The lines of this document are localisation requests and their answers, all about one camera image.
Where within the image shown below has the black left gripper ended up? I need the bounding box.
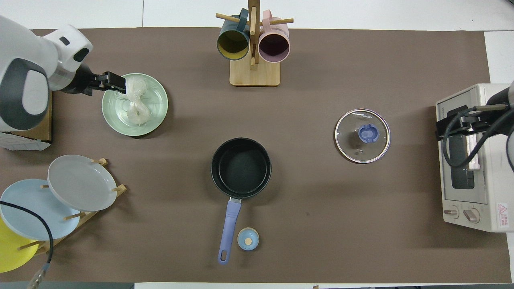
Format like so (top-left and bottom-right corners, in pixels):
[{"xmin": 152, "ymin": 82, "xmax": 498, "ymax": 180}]
[{"xmin": 60, "ymin": 63, "xmax": 128, "ymax": 96}]

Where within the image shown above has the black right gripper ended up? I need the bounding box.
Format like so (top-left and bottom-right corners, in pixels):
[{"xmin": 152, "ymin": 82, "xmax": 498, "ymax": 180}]
[{"xmin": 436, "ymin": 105, "xmax": 507, "ymax": 141}]

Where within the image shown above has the clear vermicelli bundle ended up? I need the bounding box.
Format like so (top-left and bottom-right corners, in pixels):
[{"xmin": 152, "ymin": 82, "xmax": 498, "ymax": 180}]
[{"xmin": 120, "ymin": 77, "xmax": 152, "ymax": 126}]

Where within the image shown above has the glass pot lid blue knob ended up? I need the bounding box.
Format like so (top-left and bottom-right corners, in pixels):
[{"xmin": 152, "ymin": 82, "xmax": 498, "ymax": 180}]
[{"xmin": 335, "ymin": 108, "xmax": 391, "ymax": 164}]

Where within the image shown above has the mint green plate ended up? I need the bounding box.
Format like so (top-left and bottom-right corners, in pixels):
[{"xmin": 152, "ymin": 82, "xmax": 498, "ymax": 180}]
[{"xmin": 102, "ymin": 73, "xmax": 169, "ymax": 137}]

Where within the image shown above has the grey plate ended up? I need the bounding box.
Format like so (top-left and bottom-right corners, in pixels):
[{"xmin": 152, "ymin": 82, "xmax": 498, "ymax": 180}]
[{"xmin": 47, "ymin": 155, "xmax": 118, "ymax": 212}]

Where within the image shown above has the wooden plate rack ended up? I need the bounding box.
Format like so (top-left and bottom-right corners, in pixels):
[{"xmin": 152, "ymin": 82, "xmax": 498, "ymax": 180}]
[{"xmin": 16, "ymin": 158, "xmax": 128, "ymax": 257}]

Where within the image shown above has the light blue plate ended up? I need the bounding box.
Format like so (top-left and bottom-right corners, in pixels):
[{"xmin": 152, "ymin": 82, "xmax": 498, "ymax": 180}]
[{"xmin": 0, "ymin": 179, "xmax": 81, "ymax": 241}]

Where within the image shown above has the yellow plate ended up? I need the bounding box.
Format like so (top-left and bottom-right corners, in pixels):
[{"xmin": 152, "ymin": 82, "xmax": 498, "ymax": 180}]
[{"xmin": 0, "ymin": 219, "xmax": 41, "ymax": 273}]

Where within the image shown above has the white toaster oven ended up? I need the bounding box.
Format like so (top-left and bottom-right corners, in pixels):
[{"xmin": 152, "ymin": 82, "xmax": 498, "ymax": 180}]
[{"xmin": 436, "ymin": 83, "xmax": 514, "ymax": 232}]

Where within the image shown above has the brown wooden board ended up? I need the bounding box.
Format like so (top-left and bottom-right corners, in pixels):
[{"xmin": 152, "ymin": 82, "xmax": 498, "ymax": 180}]
[{"xmin": 11, "ymin": 92, "xmax": 53, "ymax": 142}]

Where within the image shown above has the dark teal mug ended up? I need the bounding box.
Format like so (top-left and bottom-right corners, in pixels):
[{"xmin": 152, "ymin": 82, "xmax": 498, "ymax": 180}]
[{"xmin": 217, "ymin": 9, "xmax": 250, "ymax": 61}]

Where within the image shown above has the wooden mug tree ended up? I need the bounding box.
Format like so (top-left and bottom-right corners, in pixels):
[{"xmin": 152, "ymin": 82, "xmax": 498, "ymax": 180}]
[{"xmin": 216, "ymin": 0, "xmax": 294, "ymax": 87}]

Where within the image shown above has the pink mug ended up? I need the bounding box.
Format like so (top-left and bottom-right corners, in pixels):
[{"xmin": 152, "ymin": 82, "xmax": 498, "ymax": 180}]
[{"xmin": 258, "ymin": 10, "xmax": 290, "ymax": 63}]

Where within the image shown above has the brown table mat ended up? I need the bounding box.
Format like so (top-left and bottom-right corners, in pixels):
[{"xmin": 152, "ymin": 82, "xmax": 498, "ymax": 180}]
[{"xmin": 0, "ymin": 27, "xmax": 512, "ymax": 284}]

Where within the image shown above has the small blue round cap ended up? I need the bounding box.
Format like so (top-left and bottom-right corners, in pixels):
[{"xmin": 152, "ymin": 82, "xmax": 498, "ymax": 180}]
[{"xmin": 237, "ymin": 227, "xmax": 260, "ymax": 251}]

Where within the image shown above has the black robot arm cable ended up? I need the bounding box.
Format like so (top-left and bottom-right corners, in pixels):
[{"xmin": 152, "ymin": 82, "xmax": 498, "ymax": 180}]
[
  {"xmin": 0, "ymin": 201, "xmax": 55, "ymax": 289},
  {"xmin": 441, "ymin": 108, "xmax": 514, "ymax": 168}
]

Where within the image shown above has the dark pot with purple handle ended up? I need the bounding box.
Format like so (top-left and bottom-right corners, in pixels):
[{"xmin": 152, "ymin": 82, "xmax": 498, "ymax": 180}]
[{"xmin": 211, "ymin": 138, "xmax": 272, "ymax": 265}]

